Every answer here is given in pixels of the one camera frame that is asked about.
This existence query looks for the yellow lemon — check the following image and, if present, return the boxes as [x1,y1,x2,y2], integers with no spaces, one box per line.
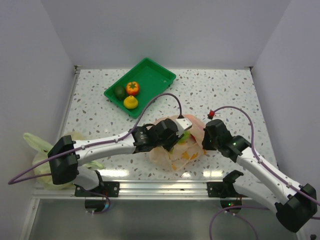
[123,95,139,110]

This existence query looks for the green lime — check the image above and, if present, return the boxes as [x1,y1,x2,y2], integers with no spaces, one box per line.
[113,85,127,101]

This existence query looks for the aluminium side rail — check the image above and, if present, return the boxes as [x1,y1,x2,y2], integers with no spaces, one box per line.
[56,65,82,141]

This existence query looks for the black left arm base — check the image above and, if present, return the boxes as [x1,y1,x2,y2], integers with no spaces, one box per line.
[73,168,120,198]

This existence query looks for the green plastic tray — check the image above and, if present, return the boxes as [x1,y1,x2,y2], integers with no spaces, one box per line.
[104,58,176,119]

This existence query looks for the orange translucent plastic bag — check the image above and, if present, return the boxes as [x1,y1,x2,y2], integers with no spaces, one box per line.
[149,114,206,171]

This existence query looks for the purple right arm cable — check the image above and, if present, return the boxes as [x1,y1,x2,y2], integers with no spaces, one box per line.
[213,105,320,240]

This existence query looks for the red fruit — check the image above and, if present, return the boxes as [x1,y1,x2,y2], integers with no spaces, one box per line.
[125,81,140,96]

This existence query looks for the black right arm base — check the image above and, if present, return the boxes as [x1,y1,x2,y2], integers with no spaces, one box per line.
[206,170,246,199]

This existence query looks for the aluminium front rail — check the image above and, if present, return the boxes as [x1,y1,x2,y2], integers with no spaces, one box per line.
[32,181,296,201]

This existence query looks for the green grape bunch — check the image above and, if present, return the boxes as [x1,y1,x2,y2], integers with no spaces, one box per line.
[177,131,191,145]

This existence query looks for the red cable connector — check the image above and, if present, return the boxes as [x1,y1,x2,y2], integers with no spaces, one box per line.
[207,110,215,120]

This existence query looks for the green translucent plastic bag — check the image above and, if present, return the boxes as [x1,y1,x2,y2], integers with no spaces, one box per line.
[23,132,105,190]

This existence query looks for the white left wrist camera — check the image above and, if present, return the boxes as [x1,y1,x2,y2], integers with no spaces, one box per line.
[175,117,193,133]

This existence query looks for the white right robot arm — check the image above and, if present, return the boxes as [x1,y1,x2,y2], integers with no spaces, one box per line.
[202,119,318,233]

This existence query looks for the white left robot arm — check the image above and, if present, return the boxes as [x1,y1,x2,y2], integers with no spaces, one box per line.
[48,118,192,197]

